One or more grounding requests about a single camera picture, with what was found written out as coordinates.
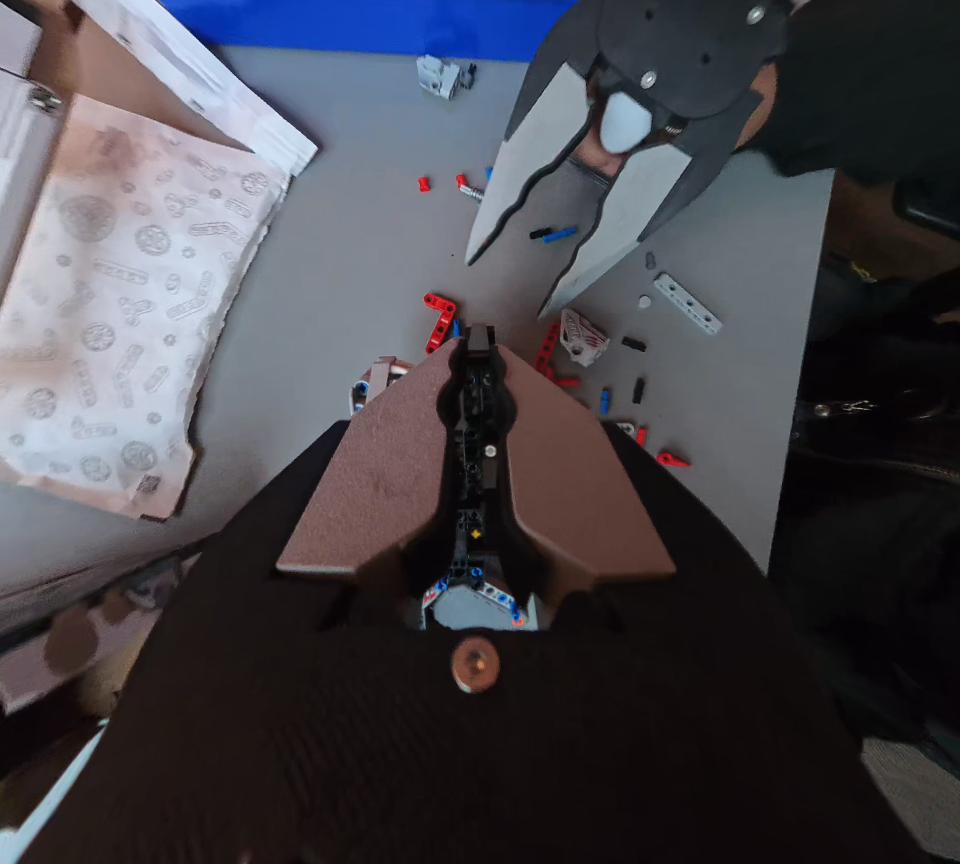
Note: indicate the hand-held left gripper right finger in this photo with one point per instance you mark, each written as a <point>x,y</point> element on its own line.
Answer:
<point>592,496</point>

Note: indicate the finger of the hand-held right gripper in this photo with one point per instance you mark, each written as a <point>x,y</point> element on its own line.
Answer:
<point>630,211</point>
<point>525,151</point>

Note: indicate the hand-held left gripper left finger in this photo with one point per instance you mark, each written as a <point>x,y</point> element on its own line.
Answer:
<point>367,496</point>

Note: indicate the grey red toy brick model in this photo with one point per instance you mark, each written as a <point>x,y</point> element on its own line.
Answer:
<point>474,429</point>

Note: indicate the person's right forearm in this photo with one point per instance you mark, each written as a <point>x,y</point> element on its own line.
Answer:
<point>862,76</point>

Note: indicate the cardboard toy set box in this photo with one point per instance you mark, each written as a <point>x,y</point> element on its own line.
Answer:
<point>75,639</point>

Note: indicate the person's right hand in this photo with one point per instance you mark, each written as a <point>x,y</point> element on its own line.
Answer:
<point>604,160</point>

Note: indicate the red grey toy pin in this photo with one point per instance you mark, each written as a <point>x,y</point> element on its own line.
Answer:
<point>469,187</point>

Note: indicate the long blue toy pin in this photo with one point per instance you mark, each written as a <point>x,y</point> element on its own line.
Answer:
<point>561,233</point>

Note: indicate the red toy tooth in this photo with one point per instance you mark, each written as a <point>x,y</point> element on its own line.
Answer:
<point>673,460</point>

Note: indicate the long white toy beam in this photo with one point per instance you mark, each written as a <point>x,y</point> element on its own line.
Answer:
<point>686,304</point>

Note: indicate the red straight toy beam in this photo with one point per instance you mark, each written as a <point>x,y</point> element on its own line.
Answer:
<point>547,350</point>
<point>566,382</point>

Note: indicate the white red toy panel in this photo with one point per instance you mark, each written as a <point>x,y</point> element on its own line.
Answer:
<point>585,337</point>

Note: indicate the red bent toy beam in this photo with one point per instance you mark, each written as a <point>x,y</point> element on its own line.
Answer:
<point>441,316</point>

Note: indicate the person's black jacket torso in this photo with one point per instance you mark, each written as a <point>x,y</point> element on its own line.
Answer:
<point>877,466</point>

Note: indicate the patterned paper bag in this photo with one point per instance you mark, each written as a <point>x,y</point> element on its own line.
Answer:
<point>120,309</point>

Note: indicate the plain white paper bag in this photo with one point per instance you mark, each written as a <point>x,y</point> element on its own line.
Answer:
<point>187,54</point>

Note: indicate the instruction sheet on clipboard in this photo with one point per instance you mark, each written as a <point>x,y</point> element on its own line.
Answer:
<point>97,69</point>

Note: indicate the clear acrylic holder bar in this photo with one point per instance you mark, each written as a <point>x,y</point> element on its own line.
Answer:
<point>22,151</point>

